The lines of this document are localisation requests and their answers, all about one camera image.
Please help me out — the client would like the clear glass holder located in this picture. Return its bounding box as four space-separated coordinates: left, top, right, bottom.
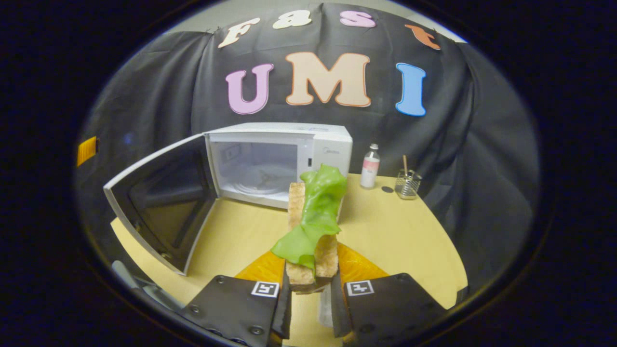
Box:
394 170 423 200

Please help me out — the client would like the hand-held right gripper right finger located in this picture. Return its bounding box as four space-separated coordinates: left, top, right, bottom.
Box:
330 242 449 344

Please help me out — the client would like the white bottle with pink label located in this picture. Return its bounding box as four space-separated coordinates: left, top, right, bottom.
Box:
360 143 381 189

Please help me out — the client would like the black backdrop cloth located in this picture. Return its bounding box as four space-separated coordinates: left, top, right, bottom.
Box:
77 2 540 294

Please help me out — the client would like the white microwave oven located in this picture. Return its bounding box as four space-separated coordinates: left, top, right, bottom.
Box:
103 122 353 277

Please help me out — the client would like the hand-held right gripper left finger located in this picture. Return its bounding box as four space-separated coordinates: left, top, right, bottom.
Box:
179 250 293 347

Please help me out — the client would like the bread sandwich with green lettuce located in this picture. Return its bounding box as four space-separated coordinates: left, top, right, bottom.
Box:
270 164 349 293

